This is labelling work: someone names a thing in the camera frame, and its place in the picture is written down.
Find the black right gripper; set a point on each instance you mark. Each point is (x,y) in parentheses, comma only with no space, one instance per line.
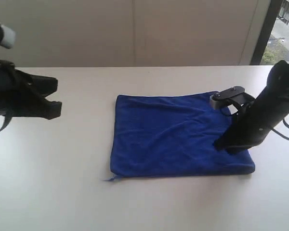
(265,113)

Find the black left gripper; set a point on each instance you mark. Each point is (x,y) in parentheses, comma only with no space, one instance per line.
(24,95)

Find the blue microfiber cloth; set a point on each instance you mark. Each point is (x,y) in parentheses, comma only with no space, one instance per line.
(172,136)

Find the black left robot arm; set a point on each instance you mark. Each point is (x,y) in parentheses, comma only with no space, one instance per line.
(24,95)

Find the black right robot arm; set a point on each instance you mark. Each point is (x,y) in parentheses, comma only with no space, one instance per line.
(277,85)

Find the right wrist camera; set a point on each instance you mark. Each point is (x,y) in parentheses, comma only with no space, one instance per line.
(235,96)

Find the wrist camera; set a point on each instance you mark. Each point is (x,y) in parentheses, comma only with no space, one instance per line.
(235,96)
(7,37)

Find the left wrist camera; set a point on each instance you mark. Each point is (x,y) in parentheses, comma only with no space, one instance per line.
(7,37)

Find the black window frame post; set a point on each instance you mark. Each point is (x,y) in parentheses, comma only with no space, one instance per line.
(265,32)

